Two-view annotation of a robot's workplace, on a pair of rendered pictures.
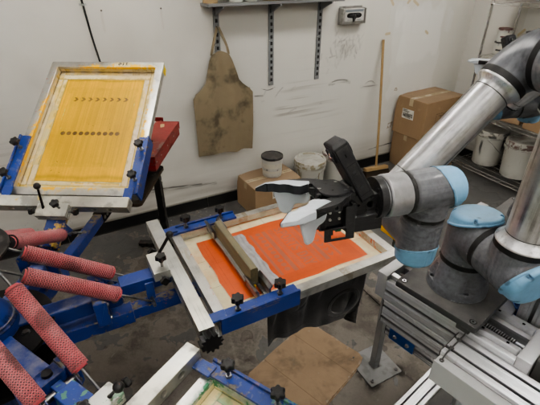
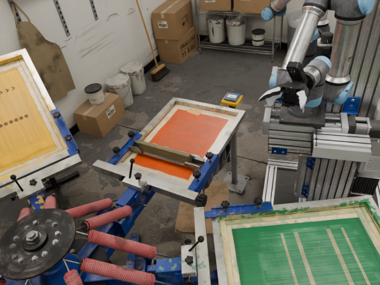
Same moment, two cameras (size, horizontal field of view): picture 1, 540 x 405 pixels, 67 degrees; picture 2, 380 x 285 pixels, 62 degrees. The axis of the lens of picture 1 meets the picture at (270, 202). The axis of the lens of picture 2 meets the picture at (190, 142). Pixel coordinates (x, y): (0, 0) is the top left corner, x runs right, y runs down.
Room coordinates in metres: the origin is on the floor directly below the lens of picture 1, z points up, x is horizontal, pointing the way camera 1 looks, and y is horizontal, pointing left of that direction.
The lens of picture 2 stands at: (-0.05, 0.68, 2.28)
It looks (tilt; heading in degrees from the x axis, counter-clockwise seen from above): 40 degrees down; 331
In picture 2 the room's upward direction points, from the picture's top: 9 degrees counter-clockwise
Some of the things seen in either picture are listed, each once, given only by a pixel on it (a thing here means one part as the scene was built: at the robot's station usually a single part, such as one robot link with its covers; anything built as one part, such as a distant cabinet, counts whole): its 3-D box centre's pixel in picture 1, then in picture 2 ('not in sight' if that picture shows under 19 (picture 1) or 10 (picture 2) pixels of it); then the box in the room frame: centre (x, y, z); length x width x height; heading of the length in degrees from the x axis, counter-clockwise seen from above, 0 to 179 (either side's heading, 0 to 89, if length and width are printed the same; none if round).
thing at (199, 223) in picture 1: (203, 227); (126, 150); (1.51, 0.30, 0.98); 0.30 x 0.05 x 0.07; 118
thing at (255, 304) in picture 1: (259, 307); (204, 173); (1.02, 0.04, 0.98); 0.30 x 0.05 x 0.07; 118
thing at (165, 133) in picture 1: (132, 142); not in sight; (2.30, 0.84, 1.06); 0.61 x 0.46 x 0.12; 178
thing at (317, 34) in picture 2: not in sight; (307, 40); (1.14, -0.89, 1.42); 0.13 x 0.12 x 0.14; 104
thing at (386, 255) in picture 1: (280, 246); (182, 138); (1.38, -0.05, 0.97); 0.79 x 0.58 x 0.04; 118
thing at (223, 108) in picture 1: (223, 93); (38, 55); (3.36, 0.39, 1.06); 0.53 x 0.07 x 1.05; 118
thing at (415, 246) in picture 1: (413, 231); (309, 91); (0.64, -0.27, 1.56); 0.11 x 0.08 x 0.11; 16
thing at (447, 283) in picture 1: (460, 269); (303, 102); (0.82, -0.50, 1.31); 0.15 x 0.15 x 0.10
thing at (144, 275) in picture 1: (145, 280); (130, 195); (1.11, 0.45, 1.02); 0.17 x 0.06 x 0.05; 118
